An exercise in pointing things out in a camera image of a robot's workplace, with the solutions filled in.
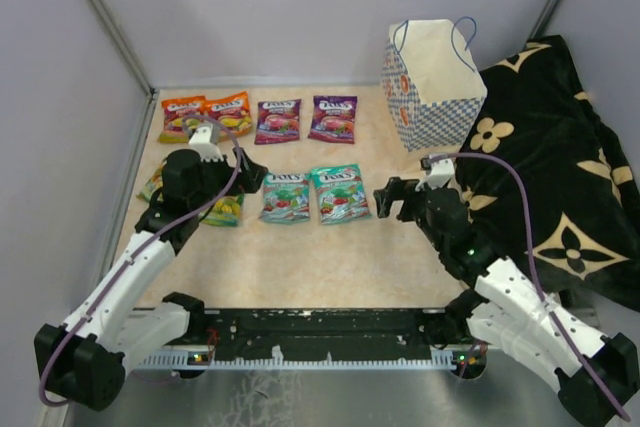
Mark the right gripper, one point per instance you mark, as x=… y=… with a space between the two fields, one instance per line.
x=393 y=189

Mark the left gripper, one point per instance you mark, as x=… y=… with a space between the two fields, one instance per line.
x=247 y=181

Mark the green candy bag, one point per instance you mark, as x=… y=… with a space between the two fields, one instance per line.
x=226 y=212
x=152 y=184

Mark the mint candy bag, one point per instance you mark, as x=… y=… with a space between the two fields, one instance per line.
x=285 y=198
x=340 y=194

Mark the orange candy bag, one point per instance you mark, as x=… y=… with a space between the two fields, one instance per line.
x=175 y=128
x=232 y=111

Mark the purple candy bag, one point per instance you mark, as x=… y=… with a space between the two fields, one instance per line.
x=278 y=122
x=333 y=119

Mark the blue checkered paper bag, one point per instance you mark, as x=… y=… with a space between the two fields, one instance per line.
x=433 y=87

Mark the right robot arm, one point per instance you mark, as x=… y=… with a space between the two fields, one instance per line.
x=593 y=374

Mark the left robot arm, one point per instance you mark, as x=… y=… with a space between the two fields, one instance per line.
x=87 y=358

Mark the black floral blanket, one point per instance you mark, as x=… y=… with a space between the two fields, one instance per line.
x=548 y=181

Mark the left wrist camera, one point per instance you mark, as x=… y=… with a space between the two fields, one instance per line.
x=204 y=141

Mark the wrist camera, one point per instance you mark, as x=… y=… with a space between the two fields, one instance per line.
x=438 y=169
x=204 y=141

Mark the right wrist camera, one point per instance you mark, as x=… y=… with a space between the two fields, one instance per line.
x=438 y=169

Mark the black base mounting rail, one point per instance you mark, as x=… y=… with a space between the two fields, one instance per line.
x=323 y=339

